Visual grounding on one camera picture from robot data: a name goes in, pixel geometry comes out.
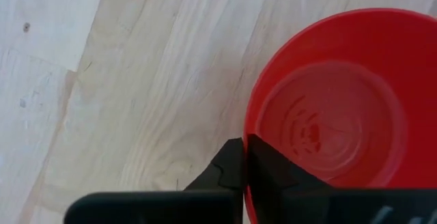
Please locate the red plastic bowl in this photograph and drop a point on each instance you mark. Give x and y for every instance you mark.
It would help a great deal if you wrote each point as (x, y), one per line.
(341, 46)

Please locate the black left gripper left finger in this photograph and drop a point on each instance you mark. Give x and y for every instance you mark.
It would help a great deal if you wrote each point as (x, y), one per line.
(153, 207)

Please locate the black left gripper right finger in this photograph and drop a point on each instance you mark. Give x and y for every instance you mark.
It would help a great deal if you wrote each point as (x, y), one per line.
(307, 203)

